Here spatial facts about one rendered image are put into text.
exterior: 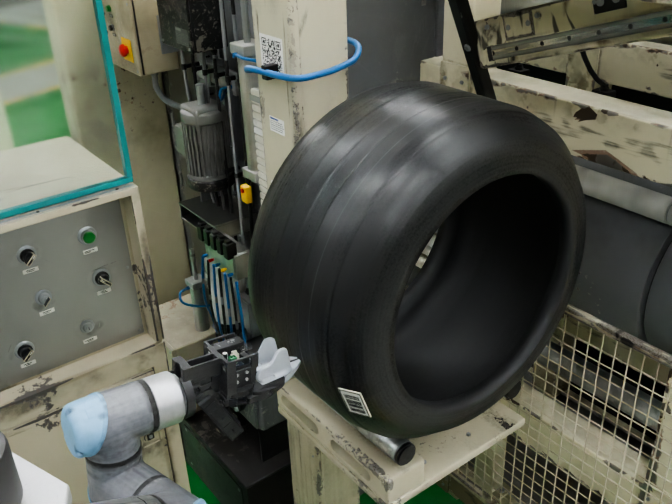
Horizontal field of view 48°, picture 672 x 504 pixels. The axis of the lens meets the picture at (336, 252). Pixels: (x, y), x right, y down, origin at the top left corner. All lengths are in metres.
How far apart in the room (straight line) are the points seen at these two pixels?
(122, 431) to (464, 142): 0.62
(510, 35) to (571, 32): 0.14
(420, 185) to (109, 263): 0.78
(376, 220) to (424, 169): 0.10
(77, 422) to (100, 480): 0.10
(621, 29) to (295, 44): 0.54
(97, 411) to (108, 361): 0.65
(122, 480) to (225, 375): 0.19
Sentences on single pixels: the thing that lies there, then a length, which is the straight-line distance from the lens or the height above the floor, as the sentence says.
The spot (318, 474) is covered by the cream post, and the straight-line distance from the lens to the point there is 1.87.
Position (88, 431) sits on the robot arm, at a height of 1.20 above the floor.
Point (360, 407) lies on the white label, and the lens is 1.17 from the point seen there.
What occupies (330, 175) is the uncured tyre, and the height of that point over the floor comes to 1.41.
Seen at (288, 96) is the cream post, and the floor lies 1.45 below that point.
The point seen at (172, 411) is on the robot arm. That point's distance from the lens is 1.07.
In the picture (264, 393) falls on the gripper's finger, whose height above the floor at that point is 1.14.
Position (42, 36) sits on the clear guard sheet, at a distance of 1.44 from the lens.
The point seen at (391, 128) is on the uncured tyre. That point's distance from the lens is 1.14.
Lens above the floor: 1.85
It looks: 29 degrees down
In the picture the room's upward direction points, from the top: 2 degrees counter-clockwise
